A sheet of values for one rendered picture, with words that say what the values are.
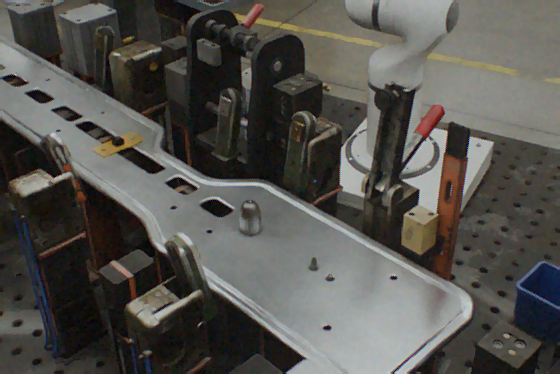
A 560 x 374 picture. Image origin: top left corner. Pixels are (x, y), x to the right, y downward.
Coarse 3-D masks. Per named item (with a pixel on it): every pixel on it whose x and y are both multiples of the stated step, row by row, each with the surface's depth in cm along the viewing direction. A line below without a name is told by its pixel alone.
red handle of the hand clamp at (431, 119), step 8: (432, 112) 105; (440, 112) 105; (424, 120) 105; (432, 120) 105; (440, 120) 106; (416, 128) 105; (424, 128) 104; (432, 128) 105; (416, 136) 105; (424, 136) 104; (408, 144) 105; (416, 144) 104; (408, 152) 104; (408, 160) 104; (384, 176) 104; (376, 184) 104; (384, 184) 103
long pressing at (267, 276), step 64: (0, 64) 156; (64, 128) 132; (128, 128) 132; (128, 192) 115; (192, 192) 115; (256, 192) 114; (256, 256) 101; (320, 256) 101; (384, 256) 101; (256, 320) 92; (320, 320) 91; (384, 320) 91; (448, 320) 90
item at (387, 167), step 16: (384, 96) 94; (400, 96) 97; (384, 112) 98; (400, 112) 96; (384, 128) 100; (400, 128) 97; (384, 144) 101; (400, 144) 99; (384, 160) 102; (400, 160) 101; (368, 192) 104; (384, 192) 102
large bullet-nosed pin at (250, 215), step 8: (248, 200) 104; (240, 208) 104; (248, 208) 103; (256, 208) 104; (240, 216) 104; (248, 216) 104; (256, 216) 104; (240, 224) 105; (248, 224) 104; (256, 224) 105; (248, 232) 105; (256, 232) 105
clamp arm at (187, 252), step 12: (168, 240) 86; (180, 240) 86; (168, 252) 88; (180, 252) 85; (192, 252) 86; (180, 264) 87; (192, 264) 87; (180, 276) 90; (192, 276) 88; (204, 276) 89; (192, 288) 89; (204, 288) 90; (204, 300) 91; (204, 312) 92; (216, 312) 94
